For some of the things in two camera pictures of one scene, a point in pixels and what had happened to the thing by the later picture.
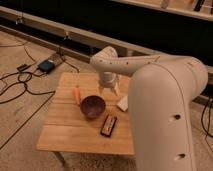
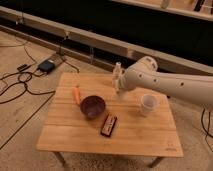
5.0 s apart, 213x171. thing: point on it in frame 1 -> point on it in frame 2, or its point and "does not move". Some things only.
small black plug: x=20 y=68 does not move
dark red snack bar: x=108 y=125 does not move
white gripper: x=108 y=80 -> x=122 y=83
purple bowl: x=93 y=107 does not move
